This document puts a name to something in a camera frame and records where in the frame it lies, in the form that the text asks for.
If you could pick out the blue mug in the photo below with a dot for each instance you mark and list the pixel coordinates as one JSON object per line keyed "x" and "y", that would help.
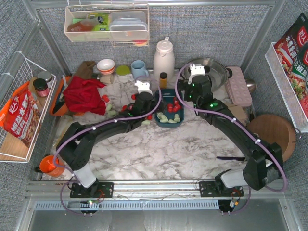
{"x": 138, "y": 69}

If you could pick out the round wooden board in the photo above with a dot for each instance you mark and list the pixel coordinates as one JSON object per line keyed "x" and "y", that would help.
{"x": 273, "y": 128}

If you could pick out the teal storage basket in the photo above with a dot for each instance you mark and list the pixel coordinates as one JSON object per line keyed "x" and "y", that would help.
{"x": 168, "y": 97}

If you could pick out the white mesh rack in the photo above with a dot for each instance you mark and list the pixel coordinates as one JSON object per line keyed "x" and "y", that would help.
{"x": 289, "y": 97}

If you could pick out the orange tray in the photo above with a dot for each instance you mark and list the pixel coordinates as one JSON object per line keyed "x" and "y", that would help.
{"x": 60, "y": 97}

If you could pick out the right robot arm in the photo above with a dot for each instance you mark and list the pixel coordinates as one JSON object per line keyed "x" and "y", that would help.
{"x": 264, "y": 162}

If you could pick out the metal lid jar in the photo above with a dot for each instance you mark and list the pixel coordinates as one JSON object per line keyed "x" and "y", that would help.
{"x": 47, "y": 76}

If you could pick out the orange juice bottle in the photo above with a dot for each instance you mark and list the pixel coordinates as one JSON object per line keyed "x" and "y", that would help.
{"x": 163, "y": 80}

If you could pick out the green lidded cup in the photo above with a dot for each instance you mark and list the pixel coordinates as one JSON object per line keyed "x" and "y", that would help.
{"x": 124, "y": 74}

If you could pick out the red seasoning packet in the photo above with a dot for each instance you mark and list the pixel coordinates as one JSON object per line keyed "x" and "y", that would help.
{"x": 292, "y": 51}

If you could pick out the clear plastic food box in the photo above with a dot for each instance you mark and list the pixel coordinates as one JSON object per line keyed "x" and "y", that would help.
{"x": 128, "y": 25}

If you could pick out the orange mug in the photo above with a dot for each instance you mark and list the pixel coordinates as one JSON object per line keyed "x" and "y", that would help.
{"x": 48, "y": 167}

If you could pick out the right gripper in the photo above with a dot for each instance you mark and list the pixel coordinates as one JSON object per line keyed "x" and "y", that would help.
{"x": 200, "y": 78}

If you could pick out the dark lid jar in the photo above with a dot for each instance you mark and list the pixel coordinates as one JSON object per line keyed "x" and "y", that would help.
{"x": 41, "y": 87}

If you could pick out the red cloth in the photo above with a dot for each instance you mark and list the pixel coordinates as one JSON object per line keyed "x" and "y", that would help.
{"x": 82, "y": 95}

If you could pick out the black knife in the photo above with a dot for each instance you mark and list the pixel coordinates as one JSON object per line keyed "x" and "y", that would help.
{"x": 57, "y": 107}

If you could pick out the clear wall shelf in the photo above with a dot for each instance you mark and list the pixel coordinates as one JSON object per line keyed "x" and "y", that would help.
{"x": 78, "y": 28}

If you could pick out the green drink bottle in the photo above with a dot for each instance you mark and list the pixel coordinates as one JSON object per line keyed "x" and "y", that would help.
{"x": 101, "y": 21}

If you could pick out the olive brown cloth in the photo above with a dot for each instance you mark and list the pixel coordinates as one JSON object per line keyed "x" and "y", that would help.
{"x": 85, "y": 70}

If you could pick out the brown cardboard sheet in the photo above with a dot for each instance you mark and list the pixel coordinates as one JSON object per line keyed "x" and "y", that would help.
{"x": 239, "y": 113}

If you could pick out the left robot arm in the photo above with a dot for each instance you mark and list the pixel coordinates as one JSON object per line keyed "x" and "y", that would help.
{"x": 76, "y": 145}

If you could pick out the white orange bowl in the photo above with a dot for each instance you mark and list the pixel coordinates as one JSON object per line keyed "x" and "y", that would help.
{"x": 106, "y": 66}

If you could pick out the white wire basket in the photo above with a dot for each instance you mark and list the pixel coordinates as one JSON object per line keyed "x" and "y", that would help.
{"x": 11, "y": 148}

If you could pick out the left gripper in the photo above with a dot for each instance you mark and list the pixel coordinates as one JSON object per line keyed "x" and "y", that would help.
{"x": 146, "y": 97}

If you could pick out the steel pot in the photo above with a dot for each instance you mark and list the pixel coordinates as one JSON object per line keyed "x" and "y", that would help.
{"x": 217, "y": 72}

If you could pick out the white thermos jug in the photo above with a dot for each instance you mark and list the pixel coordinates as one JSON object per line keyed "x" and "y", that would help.
{"x": 164, "y": 59}

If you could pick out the pink egg tray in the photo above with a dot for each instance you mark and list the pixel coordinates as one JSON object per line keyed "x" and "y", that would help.
{"x": 236, "y": 87}

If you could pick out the red snack bag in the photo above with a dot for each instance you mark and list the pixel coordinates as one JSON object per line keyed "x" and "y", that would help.
{"x": 19, "y": 117}

